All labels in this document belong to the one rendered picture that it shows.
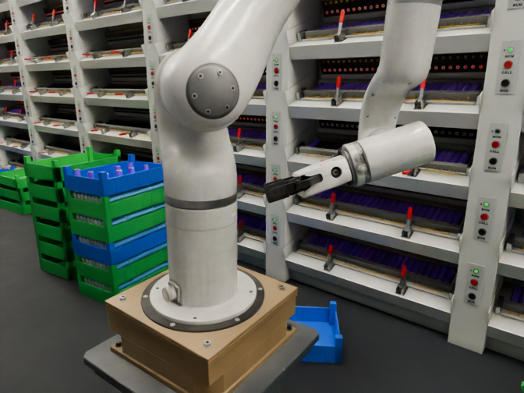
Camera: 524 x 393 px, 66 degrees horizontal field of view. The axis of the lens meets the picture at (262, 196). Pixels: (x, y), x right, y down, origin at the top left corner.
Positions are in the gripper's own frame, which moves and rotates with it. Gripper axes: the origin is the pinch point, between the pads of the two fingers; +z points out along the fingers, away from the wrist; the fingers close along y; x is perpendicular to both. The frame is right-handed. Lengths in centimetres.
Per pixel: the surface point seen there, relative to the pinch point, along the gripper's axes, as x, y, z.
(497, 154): -11, 25, -58
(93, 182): 17, 53, 53
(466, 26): 23, 30, -62
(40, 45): 126, 199, 113
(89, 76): 82, 154, 75
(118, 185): 14, 56, 47
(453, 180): -15, 35, -50
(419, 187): -15, 40, -42
